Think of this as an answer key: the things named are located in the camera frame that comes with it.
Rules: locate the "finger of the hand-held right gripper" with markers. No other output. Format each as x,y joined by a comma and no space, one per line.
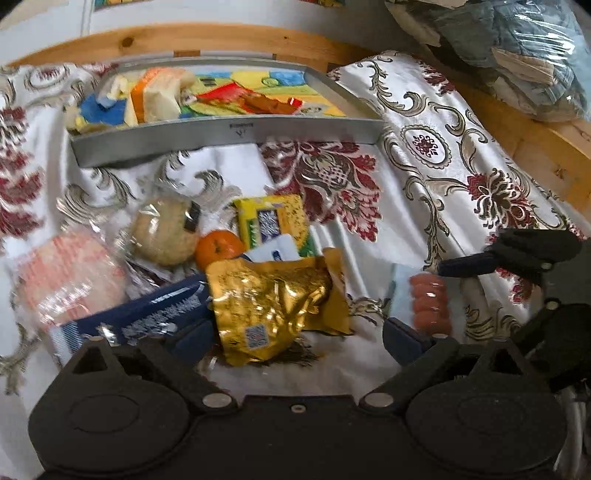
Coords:
464,266
554,332

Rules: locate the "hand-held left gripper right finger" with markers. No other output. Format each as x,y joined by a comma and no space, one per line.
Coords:
406,339

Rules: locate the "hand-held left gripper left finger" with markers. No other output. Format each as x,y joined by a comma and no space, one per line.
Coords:
194,334

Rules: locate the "pink sausage pack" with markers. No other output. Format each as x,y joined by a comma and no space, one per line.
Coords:
431,300

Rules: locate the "dark blue snack packet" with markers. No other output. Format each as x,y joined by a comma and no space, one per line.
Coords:
147,314

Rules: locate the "gold foil snack packet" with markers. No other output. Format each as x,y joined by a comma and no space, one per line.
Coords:
268,300

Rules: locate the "round pink rice cake packet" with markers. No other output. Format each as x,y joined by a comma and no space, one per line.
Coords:
74,281

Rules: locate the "grey metal tray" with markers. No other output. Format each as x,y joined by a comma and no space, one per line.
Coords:
184,138

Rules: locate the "light blue packet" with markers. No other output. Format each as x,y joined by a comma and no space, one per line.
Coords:
399,290

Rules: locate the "orange tangerine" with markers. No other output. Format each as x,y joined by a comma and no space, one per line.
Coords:
219,247

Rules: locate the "white floral patterned bedspread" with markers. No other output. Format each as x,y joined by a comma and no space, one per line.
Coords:
415,184

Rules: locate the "round beige cookie packet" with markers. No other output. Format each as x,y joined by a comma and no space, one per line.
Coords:
161,230

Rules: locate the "small white blue packet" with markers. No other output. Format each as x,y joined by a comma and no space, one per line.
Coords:
277,251

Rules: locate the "yellow green snack packet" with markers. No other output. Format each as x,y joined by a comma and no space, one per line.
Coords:
277,221

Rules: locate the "clear bag of clothes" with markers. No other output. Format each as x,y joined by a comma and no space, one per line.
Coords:
508,46

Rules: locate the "orange white snack packet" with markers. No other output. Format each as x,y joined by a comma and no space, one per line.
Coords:
157,94

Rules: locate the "wooden bed frame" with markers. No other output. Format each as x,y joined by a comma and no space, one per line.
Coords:
207,41

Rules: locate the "white wall pipe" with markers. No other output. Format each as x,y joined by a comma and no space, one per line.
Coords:
86,16

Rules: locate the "swirly colourful wall poster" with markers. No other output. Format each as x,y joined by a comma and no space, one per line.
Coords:
113,2

